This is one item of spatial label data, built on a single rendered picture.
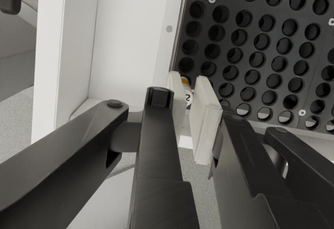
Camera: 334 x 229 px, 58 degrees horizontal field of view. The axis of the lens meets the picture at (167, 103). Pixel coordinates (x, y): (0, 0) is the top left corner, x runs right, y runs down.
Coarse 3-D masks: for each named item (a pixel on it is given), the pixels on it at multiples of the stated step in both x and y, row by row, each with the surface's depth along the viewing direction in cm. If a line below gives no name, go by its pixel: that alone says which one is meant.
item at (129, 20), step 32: (128, 0) 29; (160, 0) 29; (96, 32) 30; (128, 32) 29; (160, 32) 29; (96, 64) 30; (128, 64) 30; (96, 96) 31; (128, 96) 31; (256, 128) 32; (288, 128) 32
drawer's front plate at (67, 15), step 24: (48, 0) 20; (72, 0) 21; (96, 0) 28; (48, 24) 20; (72, 24) 22; (48, 48) 21; (72, 48) 23; (48, 72) 21; (72, 72) 25; (48, 96) 22; (72, 96) 26; (48, 120) 22
